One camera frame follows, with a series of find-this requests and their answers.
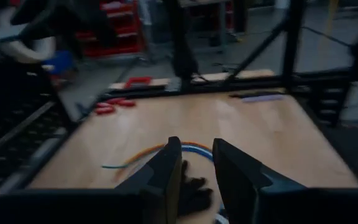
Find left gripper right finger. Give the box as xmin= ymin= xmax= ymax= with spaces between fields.
xmin=212 ymin=138 xmax=306 ymax=224

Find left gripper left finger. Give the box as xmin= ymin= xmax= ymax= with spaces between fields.
xmin=115 ymin=136 xmax=183 ymax=224

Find black work glove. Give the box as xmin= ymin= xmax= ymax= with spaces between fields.
xmin=178 ymin=160 xmax=214 ymax=217

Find purple pen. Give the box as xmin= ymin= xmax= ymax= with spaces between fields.
xmin=241 ymin=94 xmax=285 ymax=103

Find red and black case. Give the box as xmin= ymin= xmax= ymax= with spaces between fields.
xmin=124 ymin=76 xmax=153 ymax=90

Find red bin rack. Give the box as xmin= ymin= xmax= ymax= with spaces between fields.
xmin=75 ymin=0 xmax=145 ymax=59

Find person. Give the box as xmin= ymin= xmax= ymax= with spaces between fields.
xmin=0 ymin=29 xmax=76 ymax=77

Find coloured cable bundle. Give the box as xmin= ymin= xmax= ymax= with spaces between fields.
xmin=101 ymin=141 xmax=229 ymax=224

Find black aluminium table frame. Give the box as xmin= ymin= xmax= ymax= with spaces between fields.
xmin=99 ymin=0 xmax=358 ymax=128

